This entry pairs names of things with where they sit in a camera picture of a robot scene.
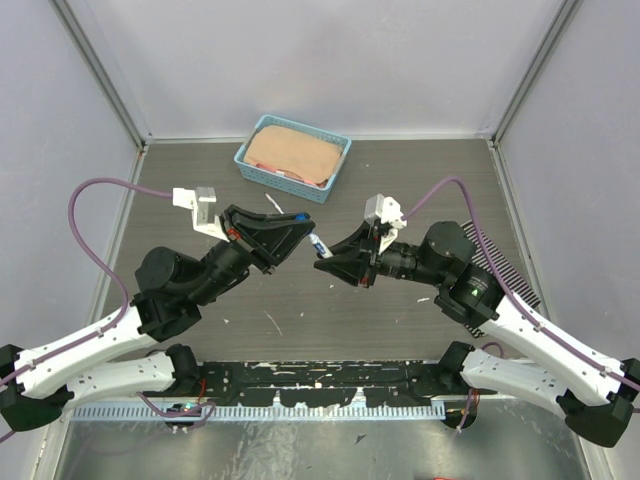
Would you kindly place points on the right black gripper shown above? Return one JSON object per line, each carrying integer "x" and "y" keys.
{"x": 359, "y": 251}

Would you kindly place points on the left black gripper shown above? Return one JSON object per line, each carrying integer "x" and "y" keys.
{"x": 275, "y": 242}

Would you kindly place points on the white marker blue print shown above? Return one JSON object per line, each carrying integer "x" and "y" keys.
{"x": 321, "y": 248}

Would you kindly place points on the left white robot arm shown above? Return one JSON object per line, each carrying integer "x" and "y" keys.
{"x": 38, "y": 385}

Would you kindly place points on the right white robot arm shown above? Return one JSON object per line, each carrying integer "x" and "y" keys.
{"x": 592, "y": 393}

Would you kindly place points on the white pen upper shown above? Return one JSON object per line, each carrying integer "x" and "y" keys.
{"x": 274, "y": 203}

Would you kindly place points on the blue plastic basket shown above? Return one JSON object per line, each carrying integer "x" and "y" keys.
{"x": 278, "y": 180}

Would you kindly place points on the peach folded towel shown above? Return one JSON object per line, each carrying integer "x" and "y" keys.
{"x": 295, "y": 154}

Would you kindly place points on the black white striped cloth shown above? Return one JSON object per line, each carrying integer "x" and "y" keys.
{"x": 514, "y": 280}

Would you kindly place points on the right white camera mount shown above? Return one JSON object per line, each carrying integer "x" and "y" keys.
{"x": 386, "y": 211}

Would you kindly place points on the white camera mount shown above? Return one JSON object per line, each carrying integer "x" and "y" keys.
{"x": 386, "y": 211}
{"x": 201, "y": 202}

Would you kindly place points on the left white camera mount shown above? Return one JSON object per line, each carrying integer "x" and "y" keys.
{"x": 201, "y": 202}

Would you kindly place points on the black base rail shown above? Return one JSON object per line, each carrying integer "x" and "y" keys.
{"x": 320, "y": 384}

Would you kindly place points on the blue slotted cable duct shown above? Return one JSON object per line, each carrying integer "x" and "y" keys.
{"x": 358, "y": 411}

